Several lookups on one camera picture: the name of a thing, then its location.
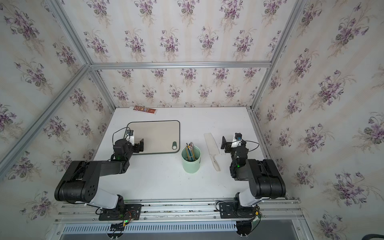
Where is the beige cutting board green rim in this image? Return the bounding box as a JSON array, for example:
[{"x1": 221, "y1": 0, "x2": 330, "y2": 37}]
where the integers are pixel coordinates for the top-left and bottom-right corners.
[{"x1": 127, "y1": 120, "x2": 181, "y2": 155}]

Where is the green pencil cup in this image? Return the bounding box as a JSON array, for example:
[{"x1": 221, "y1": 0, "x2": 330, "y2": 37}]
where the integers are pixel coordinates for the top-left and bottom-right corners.
[{"x1": 182, "y1": 146, "x2": 202, "y2": 174}]

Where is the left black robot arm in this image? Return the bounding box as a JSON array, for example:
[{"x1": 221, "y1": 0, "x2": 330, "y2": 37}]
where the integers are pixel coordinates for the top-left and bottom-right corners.
[{"x1": 54, "y1": 139, "x2": 144, "y2": 210}]

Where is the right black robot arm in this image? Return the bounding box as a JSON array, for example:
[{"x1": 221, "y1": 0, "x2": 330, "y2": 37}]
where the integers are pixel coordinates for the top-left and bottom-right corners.
[{"x1": 221, "y1": 133, "x2": 286, "y2": 208}]

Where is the coloured pencils bundle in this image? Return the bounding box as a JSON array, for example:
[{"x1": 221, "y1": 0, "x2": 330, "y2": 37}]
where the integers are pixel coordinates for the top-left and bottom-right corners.
[{"x1": 186, "y1": 142, "x2": 196, "y2": 162}]

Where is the red snack packet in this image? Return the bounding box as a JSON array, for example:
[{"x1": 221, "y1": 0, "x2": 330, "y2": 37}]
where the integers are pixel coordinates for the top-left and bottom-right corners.
[{"x1": 134, "y1": 106, "x2": 157, "y2": 115}]

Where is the white ventilation grille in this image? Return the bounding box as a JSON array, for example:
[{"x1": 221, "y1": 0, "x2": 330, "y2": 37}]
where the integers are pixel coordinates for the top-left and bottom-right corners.
[{"x1": 62, "y1": 221, "x2": 238, "y2": 235}]

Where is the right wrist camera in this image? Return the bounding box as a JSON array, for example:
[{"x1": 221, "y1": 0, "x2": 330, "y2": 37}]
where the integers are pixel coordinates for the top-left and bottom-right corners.
[{"x1": 232, "y1": 133, "x2": 243, "y2": 148}]

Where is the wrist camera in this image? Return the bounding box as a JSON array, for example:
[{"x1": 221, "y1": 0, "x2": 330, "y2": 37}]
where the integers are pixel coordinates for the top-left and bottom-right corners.
[
  {"x1": 125, "y1": 128, "x2": 135, "y2": 145},
  {"x1": 232, "y1": 133, "x2": 243, "y2": 148}
]

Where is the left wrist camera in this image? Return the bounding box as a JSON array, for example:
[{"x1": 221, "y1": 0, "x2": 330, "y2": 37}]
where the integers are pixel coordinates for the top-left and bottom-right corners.
[{"x1": 125, "y1": 128, "x2": 135, "y2": 145}]

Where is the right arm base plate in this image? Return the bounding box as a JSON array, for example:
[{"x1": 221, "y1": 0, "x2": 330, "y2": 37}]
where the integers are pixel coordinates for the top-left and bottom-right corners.
[{"x1": 215, "y1": 201, "x2": 260, "y2": 219}]

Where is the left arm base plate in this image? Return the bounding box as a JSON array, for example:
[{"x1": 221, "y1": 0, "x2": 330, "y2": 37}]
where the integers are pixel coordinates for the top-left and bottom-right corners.
[{"x1": 99, "y1": 204, "x2": 142, "y2": 221}]

